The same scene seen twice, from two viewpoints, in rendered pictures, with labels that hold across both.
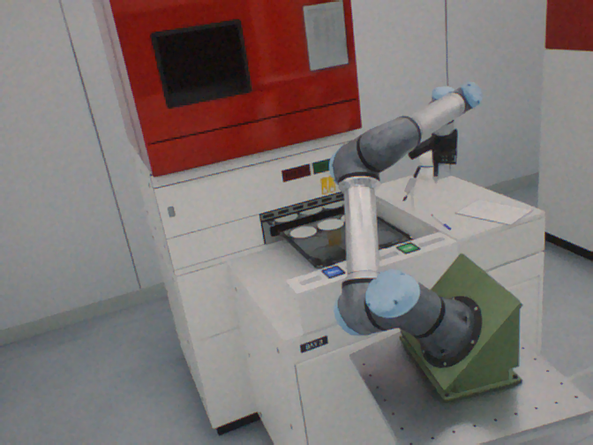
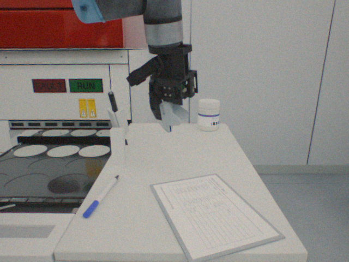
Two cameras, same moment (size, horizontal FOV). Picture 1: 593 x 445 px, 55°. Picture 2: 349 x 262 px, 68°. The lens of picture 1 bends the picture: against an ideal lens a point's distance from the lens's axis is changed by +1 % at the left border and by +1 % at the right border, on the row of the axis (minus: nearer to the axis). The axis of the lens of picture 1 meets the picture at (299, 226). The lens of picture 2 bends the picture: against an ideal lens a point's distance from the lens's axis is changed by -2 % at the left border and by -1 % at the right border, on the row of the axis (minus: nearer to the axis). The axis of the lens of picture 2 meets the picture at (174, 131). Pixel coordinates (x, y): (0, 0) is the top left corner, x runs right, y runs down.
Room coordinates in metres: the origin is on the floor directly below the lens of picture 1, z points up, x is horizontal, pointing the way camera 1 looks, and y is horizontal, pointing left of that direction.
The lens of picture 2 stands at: (1.39, -0.74, 1.23)
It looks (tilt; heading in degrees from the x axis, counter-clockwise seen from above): 18 degrees down; 20
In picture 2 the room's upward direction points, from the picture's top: straight up
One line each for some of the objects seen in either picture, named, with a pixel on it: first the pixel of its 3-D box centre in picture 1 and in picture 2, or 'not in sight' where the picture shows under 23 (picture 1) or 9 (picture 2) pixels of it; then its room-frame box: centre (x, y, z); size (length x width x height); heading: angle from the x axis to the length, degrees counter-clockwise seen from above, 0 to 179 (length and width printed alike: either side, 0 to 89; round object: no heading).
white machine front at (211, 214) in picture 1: (267, 199); (19, 107); (2.06, 0.11, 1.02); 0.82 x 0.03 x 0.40; 109
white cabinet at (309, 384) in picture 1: (384, 351); not in sight; (1.84, -0.26, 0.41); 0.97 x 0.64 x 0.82; 109
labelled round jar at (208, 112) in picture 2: (428, 165); (208, 114); (2.21, -0.56, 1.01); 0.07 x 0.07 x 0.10
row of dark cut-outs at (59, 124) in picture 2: (312, 203); (68, 124); (2.11, -0.06, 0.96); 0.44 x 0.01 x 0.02; 109
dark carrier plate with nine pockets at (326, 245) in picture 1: (341, 234); (47, 165); (1.91, -0.15, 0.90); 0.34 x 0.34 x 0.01; 19
